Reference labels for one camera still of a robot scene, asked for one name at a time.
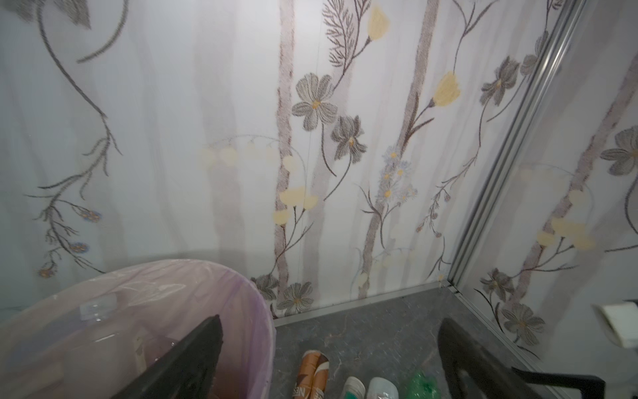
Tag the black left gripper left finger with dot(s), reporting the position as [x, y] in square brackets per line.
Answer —
[187, 370]

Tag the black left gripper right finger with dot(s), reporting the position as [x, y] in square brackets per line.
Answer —
[459, 353]

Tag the brown coffee bottle near bin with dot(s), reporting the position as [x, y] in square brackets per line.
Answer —
[312, 376]

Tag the clear bottle green cap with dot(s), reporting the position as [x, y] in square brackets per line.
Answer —
[353, 388]

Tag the clear square bottle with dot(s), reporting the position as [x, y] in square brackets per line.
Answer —
[111, 350]

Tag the clear bottle red cap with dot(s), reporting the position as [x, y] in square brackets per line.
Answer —
[381, 388]

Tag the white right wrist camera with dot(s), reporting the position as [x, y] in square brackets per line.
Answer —
[619, 322]

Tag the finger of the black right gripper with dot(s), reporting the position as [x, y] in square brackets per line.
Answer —
[590, 387]

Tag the pink bin liner bag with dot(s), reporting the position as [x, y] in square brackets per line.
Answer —
[171, 297]

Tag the green plastic bottle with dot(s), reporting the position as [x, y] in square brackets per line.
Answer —
[421, 386]

